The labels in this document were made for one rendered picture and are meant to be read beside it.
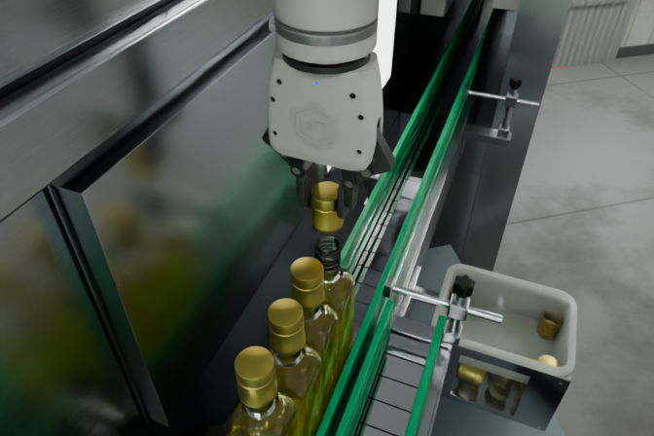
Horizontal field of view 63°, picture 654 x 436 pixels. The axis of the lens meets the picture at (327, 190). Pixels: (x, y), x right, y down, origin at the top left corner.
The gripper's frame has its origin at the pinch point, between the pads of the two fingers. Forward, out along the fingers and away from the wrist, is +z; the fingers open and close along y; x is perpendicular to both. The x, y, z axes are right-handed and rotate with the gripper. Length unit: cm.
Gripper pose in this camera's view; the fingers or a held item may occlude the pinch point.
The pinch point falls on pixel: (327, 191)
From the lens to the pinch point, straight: 54.7
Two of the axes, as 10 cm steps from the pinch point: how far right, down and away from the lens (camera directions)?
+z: 0.0, 7.8, 6.3
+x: 3.8, -5.8, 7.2
